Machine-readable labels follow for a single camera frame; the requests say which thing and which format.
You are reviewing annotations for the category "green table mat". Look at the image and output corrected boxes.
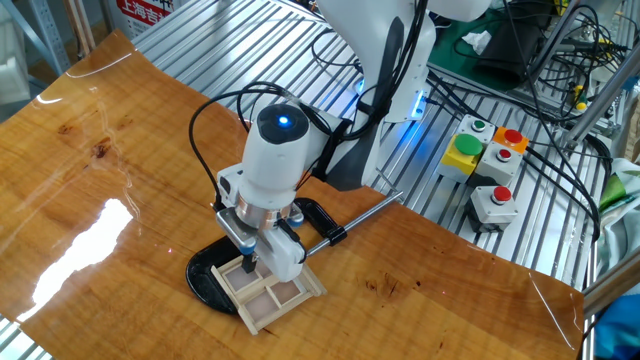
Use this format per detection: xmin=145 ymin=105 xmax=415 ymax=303
xmin=427 ymin=0 xmax=551 ymax=94

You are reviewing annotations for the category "crumpled white tissue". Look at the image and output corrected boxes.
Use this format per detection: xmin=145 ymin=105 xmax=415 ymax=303
xmin=460 ymin=29 xmax=494 ymax=56

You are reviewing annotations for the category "red and white sign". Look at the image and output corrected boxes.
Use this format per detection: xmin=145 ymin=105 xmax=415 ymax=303
xmin=114 ymin=0 xmax=177 ymax=39

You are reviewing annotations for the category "black camera cable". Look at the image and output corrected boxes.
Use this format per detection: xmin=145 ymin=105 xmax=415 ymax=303
xmin=188 ymin=81 xmax=311 ymax=211

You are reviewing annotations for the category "grey box large red button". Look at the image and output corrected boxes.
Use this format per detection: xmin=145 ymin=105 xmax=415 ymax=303
xmin=463 ymin=184 xmax=520 ymax=235

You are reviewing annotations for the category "grey box small red button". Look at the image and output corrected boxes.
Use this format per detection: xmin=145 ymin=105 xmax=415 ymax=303
xmin=467 ymin=141 xmax=524 ymax=189

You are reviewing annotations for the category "glossy wood-grain mat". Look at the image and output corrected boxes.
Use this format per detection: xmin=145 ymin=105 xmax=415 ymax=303
xmin=0 ymin=28 xmax=586 ymax=360

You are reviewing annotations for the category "grey slanted post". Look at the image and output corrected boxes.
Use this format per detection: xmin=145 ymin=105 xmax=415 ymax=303
xmin=522 ymin=0 xmax=589 ymax=96

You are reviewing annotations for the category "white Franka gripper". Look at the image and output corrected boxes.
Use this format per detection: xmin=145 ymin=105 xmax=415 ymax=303
xmin=216 ymin=166 xmax=308 ymax=284

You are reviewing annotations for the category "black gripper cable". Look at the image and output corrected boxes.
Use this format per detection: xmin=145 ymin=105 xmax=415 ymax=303
xmin=275 ymin=218 xmax=308 ymax=265

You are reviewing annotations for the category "black button box cable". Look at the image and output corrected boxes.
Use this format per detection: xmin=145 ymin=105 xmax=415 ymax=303
xmin=522 ymin=142 xmax=602 ymax=244

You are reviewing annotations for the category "grey perforated shelf upright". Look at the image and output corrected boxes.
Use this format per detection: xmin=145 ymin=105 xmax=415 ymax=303
xmin=24 ymin=0 xmax=72 ymax=76

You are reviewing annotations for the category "wooden pole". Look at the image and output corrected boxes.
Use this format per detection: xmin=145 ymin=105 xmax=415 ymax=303
xmin=62 ymin=0 xmax=97 ymax=57

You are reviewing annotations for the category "aluminium frame strut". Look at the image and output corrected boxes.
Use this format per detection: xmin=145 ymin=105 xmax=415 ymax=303
xmin=582 ymin=247 xmax=640 ymax=317

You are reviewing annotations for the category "orange box red button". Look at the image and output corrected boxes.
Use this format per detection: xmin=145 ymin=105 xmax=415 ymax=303
xmin=492 ymin=125 xmax=530 ymax=155

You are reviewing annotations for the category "yellow box green button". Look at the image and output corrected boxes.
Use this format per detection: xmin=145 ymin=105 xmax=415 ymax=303
xmin=435 ymin=132 xmax=485 ymax=184

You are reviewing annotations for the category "white green cloth bag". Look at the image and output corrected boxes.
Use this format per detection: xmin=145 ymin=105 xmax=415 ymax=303
xmin=597 ymin=157 xmax=640 ymax=281

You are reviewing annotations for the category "black pouch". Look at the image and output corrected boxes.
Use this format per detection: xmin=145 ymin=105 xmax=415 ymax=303
xmin=472 ymin=9 xmax=546 ymax=84

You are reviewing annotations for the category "grey box small green button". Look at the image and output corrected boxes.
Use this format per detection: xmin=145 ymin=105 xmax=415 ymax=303
xmin=457 ymin=113 xmax=497 ymax=146

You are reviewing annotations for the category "blue fabric object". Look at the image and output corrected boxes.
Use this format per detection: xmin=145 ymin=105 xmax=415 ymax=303
xmin=592 ymin=293 xmax=640 ymax=360

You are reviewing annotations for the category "black C-clamp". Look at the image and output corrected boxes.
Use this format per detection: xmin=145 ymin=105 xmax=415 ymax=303
xmin=185 ymin=165 xmax=405 ymax=315

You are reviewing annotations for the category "miniature wooden window frame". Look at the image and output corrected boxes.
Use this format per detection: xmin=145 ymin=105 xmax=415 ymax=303
xmin=209 ymin=254 xmax=328 ymax=336

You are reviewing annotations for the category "silver round pole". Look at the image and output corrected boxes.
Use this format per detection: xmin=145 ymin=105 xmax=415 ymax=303
xmin=563 ymin=47 xmax=640 ymax=147

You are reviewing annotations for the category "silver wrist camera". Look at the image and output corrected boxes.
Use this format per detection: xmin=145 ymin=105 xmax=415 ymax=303
xmin=214 ymin=207 xmax=259 ymax=257

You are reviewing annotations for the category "small sliding window sash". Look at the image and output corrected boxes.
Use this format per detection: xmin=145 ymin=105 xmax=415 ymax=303
xmin=219 ymin=258 xmax=261 ymax=295

